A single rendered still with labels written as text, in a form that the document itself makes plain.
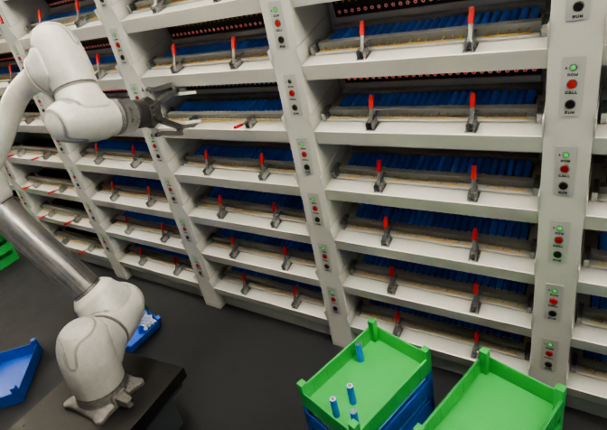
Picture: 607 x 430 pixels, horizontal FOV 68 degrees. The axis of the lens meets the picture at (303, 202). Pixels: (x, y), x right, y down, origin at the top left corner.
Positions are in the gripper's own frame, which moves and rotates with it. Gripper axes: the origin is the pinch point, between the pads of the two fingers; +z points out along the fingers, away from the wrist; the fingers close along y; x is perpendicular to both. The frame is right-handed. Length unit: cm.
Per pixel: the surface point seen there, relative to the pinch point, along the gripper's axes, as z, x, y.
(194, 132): 18.6, 19.2, -8.7
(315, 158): 19.6, -29.8, -19.6
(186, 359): 11, 39, -100
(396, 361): 7, -57, -75
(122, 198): 31, 88, -38
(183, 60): 19.5, 19.3, 15.9
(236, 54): 19.1, -4.9, 14.5
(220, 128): 18.2, 5.9, -8.2
